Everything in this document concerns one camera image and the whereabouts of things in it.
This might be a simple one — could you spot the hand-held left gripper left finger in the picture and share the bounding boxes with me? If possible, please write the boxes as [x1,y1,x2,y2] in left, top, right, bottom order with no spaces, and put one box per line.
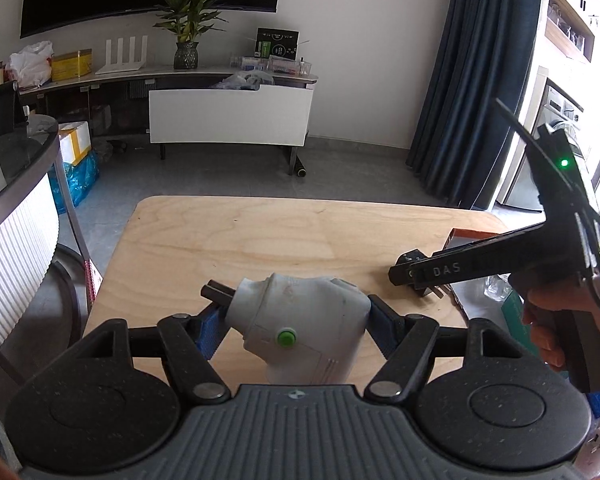
[55,305,231,406]

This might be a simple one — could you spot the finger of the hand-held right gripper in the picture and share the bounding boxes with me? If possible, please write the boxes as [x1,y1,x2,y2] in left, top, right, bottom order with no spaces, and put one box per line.
[389,259,431,289]

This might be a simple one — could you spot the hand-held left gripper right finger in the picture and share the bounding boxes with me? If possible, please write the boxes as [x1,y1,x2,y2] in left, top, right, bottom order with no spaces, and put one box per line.
[364,294,546,405]

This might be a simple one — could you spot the black charger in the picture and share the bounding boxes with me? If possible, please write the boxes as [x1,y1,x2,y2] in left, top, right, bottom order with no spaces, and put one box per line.
[399,249,453,301]

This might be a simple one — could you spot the orange white cardboard box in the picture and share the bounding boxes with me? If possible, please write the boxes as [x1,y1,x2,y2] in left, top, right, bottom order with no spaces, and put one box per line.
[442,227,600,476]

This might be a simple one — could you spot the white plug-in repellent heater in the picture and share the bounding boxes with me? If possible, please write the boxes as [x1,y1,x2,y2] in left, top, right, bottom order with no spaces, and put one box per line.
[202,272,372,385]

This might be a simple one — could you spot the clear glass refill bottle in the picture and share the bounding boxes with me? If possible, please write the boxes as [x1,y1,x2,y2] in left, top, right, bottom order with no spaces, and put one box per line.
[482,277,513,303]

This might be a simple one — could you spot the person's right hand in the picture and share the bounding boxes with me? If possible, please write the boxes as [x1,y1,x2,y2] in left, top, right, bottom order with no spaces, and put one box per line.
[510,265,600,372]

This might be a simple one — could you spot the white washing machine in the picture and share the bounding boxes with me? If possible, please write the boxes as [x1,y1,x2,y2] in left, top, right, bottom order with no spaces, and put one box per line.
[495,67,596,211]

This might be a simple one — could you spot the dark blue curtain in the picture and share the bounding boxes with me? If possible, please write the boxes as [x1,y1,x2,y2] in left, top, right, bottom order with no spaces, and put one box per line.
[405,0,546,211]

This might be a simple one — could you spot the blue plastic bag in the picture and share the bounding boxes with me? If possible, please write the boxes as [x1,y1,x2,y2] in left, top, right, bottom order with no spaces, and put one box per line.
[47,150,101,208]

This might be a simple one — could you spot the curved ribbed white cabinet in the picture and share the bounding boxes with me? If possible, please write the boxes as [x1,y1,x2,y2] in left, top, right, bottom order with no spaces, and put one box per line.
[0,115,81,376]

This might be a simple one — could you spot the white television cabinet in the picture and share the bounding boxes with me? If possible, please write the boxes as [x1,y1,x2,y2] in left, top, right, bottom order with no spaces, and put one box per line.
[17,65,319,163]

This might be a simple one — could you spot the white yellow cardboard box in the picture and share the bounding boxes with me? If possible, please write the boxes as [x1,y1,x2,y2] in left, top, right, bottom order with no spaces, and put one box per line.
[57,121,92,167]

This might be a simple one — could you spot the clear plastic organizer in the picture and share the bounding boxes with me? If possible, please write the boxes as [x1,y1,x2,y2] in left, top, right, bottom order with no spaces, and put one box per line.
[230,54,313,77]

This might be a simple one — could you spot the grey plastic bag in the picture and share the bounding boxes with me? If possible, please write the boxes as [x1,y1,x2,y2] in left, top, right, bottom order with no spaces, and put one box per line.
[211,71,276,92]

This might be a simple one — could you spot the black green box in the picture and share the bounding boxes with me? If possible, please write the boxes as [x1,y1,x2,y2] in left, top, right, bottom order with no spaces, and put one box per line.
[256,27,300,59]

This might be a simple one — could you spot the white router with antennas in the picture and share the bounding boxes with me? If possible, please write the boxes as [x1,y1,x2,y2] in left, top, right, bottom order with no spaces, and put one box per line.
[95,35,148,76]

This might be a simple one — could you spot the yellow tin box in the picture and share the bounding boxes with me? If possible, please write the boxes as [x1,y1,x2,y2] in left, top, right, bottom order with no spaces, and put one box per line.
[50,49,93,82]

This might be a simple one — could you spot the black stand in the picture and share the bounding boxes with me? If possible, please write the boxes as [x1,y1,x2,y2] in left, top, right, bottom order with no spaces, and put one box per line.
[0,80,31,136]

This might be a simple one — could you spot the potted plant in dark vase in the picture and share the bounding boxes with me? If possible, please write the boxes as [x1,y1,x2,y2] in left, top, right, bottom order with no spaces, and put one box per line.
[152,0,231,71]

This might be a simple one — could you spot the white plastic bag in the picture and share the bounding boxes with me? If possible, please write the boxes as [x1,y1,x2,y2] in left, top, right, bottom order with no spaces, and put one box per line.
[5,41,55,88]

